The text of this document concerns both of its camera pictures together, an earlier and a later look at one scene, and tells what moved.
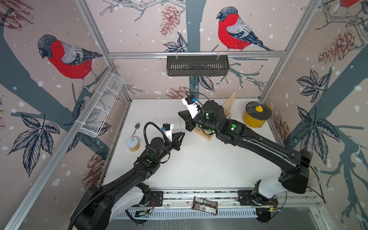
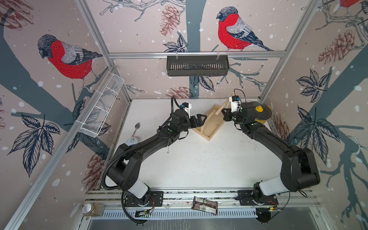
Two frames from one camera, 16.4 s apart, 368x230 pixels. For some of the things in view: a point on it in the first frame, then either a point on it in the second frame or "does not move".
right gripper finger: [186, 115] -> [227, 115]
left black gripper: [176, 144] -> [199, 123]
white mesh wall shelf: [101, 105] does not move
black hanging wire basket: [197, 65] does not move
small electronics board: [144, 213] does not move
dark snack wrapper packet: [205, 205] does not move
